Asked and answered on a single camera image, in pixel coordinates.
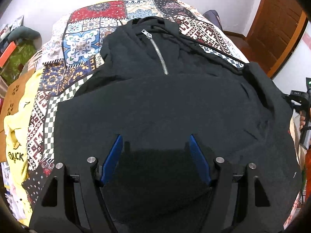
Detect wooden door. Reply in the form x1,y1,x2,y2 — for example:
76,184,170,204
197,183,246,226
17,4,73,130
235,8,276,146
245,0,309,78

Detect dark grey plush toy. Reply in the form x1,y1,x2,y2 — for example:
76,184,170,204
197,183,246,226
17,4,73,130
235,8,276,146
7,26,42,44

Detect patchwork printed blanket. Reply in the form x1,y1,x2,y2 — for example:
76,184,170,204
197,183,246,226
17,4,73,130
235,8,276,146
22,0,303,221

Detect beige fleece blanket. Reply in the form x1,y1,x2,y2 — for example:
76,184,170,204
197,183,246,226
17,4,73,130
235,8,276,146
289,110,303,168

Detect pile of cluttered boxes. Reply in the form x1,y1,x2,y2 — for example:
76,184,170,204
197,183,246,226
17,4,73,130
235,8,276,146
0,15,25,44

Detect black zip hoodie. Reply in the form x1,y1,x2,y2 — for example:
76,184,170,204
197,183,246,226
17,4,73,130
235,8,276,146
54,16,303,233

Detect white wardrobe door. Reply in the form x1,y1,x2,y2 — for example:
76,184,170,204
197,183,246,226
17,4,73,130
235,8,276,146
272,22,311,95

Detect person's right hand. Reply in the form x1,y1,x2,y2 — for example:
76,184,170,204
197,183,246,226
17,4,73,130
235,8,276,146
299,112,308,131

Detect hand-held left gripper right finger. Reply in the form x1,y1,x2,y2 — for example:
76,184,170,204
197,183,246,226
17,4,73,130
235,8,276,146
190,134,285,233

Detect orange box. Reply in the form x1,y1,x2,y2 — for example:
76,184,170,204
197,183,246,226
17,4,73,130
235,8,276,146
0,41,16,66

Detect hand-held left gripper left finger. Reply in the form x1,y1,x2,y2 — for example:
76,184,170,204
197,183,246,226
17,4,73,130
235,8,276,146
29,135,123,233

